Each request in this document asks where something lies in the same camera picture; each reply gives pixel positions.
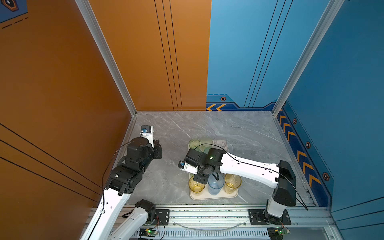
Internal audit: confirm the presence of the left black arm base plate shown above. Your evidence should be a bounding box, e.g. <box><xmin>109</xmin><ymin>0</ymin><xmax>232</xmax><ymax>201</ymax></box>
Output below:
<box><xmin>144</xmin><ymin>209</ymin><xmax>170</xmax><ymax>226</ymax></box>

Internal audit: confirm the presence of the white rectangular plastic tray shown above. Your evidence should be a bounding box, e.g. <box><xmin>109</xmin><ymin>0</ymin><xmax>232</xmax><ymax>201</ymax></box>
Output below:
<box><xmin>188</xmin><ymin>139</ymin><xmax>239</xmax><ymax>201</ymax></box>

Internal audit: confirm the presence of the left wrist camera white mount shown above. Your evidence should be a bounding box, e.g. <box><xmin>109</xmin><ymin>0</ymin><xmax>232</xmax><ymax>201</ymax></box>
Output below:
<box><xmin>140</xmin><ymin>125</ymin><xmax>154</xmax><ymax>147</ymax></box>

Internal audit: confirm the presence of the right aluminium corner post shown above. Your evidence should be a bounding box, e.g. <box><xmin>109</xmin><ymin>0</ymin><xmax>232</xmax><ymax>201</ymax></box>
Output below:
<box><xmin>272</xmin><ymin>0</ymin><xmax>345</xmax><ymax>117</ymax></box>

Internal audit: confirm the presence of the left green circuit board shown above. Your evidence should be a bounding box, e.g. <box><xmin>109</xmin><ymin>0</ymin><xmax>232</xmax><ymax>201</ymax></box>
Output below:
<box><xmin>138</xmin><ymin>228</ymin><xmax>159</xmax><ymax>240</ymax></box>

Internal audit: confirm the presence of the amber yellow cup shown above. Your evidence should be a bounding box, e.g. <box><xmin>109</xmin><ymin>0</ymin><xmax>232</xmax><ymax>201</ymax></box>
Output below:
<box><xmin>224</xmin><ymin>174</ymin><xmax>242</xmax><ymax>194</ymax></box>

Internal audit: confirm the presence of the green dotted textured cup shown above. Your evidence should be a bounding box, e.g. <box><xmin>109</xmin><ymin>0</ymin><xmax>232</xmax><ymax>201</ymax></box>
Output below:
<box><xmin>200</xmin><ymin>137</ymin><xmax>213</xmax><ymax>148</ymax></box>

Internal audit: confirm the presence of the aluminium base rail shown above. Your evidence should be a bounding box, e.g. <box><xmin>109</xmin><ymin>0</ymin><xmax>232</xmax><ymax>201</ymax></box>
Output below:
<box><xmin>77</xmin><ymin>203</ymin><xmax>344</xmax><ymax>240</ymax></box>

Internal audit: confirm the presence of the aluminium corner post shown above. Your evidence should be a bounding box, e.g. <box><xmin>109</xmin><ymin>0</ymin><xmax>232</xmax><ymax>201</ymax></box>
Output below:
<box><xmin>272</xmin><ymin>0</ymin><xmax>345</xmax><ymax>117</ymax></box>
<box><xmin>75</xmin><ymin>0</ymin><xmax>137</xmax><ymax>117</ymax></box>

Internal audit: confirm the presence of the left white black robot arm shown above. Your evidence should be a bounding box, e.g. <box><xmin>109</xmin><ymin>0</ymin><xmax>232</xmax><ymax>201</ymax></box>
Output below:
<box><xmin>81</xmin><ymin>137</ymin><xmax>162</xmax><ymax>240</ymax></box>

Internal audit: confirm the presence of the small green clear glass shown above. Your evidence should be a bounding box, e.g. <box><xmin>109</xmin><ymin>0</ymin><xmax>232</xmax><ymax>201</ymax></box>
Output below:
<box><xmin>189</xmin><ymin>139</ymin><xmax>201</xmax><ymax>149</ymax></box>

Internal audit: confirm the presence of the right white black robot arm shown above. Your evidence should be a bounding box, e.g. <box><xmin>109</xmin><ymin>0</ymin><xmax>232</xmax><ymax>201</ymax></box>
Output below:
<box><xmin>179</xmin><ymin>148</ymin><xmax>297</xmax><ymax>225</ymax></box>

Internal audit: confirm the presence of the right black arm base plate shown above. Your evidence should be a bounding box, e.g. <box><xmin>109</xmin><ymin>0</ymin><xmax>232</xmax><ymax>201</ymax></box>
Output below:
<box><xmin>248</xmin><ymin>209</ymin><xmax>292</xmax><ymax>226</ymax></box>

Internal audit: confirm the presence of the tall blue clear cup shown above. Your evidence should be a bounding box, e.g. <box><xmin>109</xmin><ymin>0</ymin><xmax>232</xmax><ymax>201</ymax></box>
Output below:
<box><xmin>208</xmin><ymin>173</ymin><xmax>225</xmax><ymax>196</ymax></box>

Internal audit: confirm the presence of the green circuit board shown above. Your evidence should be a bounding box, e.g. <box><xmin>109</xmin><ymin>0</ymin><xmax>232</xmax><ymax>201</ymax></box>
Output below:
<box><xmin>267</xmin><ymin>228</ymin><xmax>291</xmax><ymax>240</ymax></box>
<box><xmin>138</xmin><ymin>228</ymin><xmax>159</xmax><ymax>240</ymax></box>

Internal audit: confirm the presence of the left aluminium corner post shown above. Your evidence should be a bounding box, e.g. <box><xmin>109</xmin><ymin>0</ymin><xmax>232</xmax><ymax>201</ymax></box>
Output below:
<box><xmin>75</xmin><ymin>0</ymin><xmax>137</xmax><ymax>117</ymax></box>

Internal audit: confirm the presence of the right green circuit board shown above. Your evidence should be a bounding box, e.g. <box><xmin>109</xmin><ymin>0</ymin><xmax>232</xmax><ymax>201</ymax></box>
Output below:
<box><xmin>267</xmin><ymin>228</ymin><xmax>291</xmax><ymax>240</ymax></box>

